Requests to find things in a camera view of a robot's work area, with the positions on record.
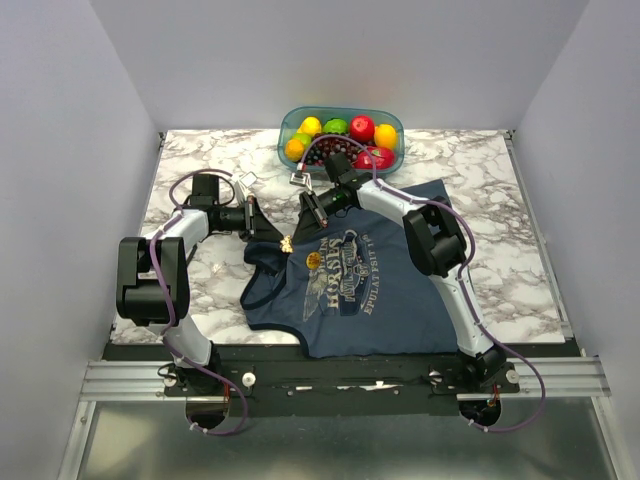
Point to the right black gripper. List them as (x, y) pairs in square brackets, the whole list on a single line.
[(311, 220)]

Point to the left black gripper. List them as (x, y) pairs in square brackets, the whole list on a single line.
[(256, 223)]

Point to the blue printed tank top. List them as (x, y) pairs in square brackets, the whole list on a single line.
[(366, 298)]

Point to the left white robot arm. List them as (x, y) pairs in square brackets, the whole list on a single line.
[(153, 288)]

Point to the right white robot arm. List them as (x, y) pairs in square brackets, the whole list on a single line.
[(440, 246)]

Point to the dark grape bunch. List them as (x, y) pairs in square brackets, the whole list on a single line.
[(325, 145)]

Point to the orange fruit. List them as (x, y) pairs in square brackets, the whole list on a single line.
[(294, 150)]

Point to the light green fruit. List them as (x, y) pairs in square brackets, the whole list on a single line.
[(304, 138)]

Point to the yellow lemon left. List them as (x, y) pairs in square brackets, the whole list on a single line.
[(311, 126)]

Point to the yellow lemon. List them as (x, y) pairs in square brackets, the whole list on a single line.
[(385, 136), (311, 126)]

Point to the red pomegranate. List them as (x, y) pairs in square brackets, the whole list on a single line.
[(382, 157)]

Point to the green lime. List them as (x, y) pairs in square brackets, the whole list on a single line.
[(336, 126)]

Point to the teal plastic fruit container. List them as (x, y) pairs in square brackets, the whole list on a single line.
[(292, 121)]

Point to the red apple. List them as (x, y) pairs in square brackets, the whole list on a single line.
[(362, 128)]

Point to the yellow lemon right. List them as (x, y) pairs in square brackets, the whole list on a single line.
[(385, 136)]

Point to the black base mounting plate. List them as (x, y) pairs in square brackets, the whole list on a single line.
[(435, 384)]

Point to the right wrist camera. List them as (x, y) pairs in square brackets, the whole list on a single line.
[(301, 179)]

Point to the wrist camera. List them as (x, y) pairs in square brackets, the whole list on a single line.
[(301, 179), (242, 184)]

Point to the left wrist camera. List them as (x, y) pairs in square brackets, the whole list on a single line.
[(242, 184)]

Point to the aluminium rail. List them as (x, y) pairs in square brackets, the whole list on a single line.
[(568, 377)]

